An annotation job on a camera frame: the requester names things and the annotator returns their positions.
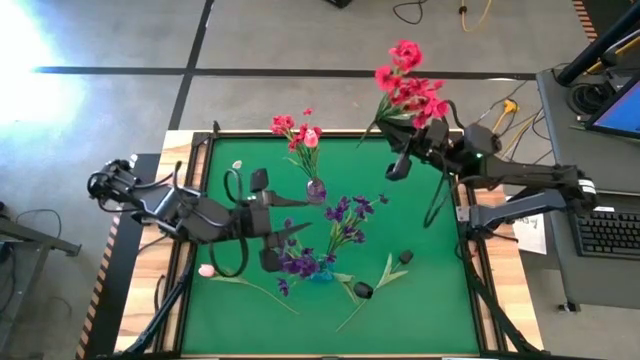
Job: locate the white paper sheet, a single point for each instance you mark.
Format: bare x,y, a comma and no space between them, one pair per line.
532,237

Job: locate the black diagonal frame brace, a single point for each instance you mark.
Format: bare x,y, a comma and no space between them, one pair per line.
500,310
160,310

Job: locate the grey side stand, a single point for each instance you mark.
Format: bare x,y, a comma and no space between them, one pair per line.
30,235

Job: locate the blue cut glass vase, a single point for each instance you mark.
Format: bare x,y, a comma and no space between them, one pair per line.
322,276

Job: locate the hazard striped floor tape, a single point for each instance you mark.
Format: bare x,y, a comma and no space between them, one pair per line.
100,280
585,20

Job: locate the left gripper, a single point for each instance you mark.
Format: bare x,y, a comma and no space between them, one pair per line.
252,225

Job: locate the laptop on side desk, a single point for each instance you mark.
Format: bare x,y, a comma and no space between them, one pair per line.
620,112

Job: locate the red artificial flower bunch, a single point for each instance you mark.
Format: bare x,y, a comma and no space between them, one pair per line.
282,124
407,95

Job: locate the black camera stand pole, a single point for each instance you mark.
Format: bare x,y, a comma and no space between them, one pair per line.
595,47

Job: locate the yellow power plug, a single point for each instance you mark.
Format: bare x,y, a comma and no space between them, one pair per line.
511,106

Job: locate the pink artificial tulip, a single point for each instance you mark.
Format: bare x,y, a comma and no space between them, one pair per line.
206,270
310,138

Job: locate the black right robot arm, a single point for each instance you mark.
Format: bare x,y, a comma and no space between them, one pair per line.
530,175

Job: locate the black table clamp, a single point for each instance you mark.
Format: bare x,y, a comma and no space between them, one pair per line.
216,127

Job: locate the black artificial tulip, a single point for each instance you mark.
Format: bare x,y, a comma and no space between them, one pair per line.
406,256
363,290

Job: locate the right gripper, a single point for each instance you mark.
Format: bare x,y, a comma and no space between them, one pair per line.
442,157

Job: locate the green table mat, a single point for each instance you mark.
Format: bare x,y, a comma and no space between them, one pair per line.
240,330

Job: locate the small white petal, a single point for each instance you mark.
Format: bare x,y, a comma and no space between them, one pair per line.
237,164

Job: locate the black keyboard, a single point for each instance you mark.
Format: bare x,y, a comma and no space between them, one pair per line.
607,235

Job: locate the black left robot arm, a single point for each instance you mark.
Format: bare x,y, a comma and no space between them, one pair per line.
200,220

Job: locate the grey desk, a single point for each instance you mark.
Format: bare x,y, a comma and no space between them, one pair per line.
555,125
600,285

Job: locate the black table frame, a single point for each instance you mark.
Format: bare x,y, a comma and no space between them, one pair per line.
250,134

